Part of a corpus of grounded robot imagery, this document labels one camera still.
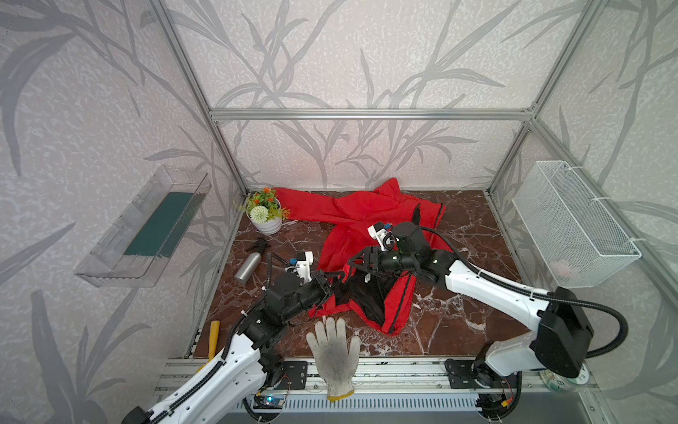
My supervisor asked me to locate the silver spray bottle black nozzle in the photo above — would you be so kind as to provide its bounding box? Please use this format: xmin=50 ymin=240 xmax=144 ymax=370
xmin=234 ymin=238 xmax=270 ymax=284

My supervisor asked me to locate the yellow handled tool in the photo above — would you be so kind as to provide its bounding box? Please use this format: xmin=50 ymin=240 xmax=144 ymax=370
xmin=208 ymin=321 xmax=220 ymax=360

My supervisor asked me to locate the clear acrylic wall shelf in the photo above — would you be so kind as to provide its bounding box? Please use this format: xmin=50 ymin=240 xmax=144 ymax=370
xmin=75 ymin=165 xmax=212 ymax=288

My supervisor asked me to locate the red jacket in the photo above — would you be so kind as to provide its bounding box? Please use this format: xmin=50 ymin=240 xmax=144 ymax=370
xmin=276 ymin=178 xmax=446 ymax=337

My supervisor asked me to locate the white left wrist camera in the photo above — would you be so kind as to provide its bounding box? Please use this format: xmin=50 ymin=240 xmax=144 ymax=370
xmin=290 ymin=251 xmax=314 ymax=284

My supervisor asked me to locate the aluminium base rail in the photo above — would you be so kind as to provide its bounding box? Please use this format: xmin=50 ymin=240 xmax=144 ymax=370
xmin=153 ymin=356 xmax=600 ymax=414

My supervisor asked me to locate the white knit work glove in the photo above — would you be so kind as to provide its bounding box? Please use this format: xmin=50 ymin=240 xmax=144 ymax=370
xmin=307 ymin=317 xmax=361 ymax=402

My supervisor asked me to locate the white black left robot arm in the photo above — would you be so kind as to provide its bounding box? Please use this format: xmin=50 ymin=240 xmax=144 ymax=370
xmin=123 ymin=271 xmax=332 ymax=423

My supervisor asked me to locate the artificial green flower plant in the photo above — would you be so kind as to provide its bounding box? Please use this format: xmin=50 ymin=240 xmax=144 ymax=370
xmin=239 ymin=187 xmax=290 ymax=224

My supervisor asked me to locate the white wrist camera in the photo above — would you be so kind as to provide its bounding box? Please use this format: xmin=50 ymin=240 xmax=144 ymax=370
xmin=368 ymin=222 xmax=396 ymax=252
xmin=290 ymin=251 xmax=314 ymax=284

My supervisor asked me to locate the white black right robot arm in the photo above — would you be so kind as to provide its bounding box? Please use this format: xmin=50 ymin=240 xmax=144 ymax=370
xmin=349 ymin=222 xmax=593 ymax=386

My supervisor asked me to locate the white ribbed flower pot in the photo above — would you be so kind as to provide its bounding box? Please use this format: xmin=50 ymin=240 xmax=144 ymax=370
xmin=249 ymin=205 xmax=283 ymax=235

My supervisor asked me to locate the white wire mesh basket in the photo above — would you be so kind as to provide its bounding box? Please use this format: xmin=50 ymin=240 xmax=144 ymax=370
xmin=513 ymin=161 xmax=642 ymax=289

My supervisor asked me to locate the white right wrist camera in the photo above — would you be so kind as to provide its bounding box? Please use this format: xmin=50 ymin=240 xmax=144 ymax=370
xmin=368 ymin=222 xmax=396 ymax=252

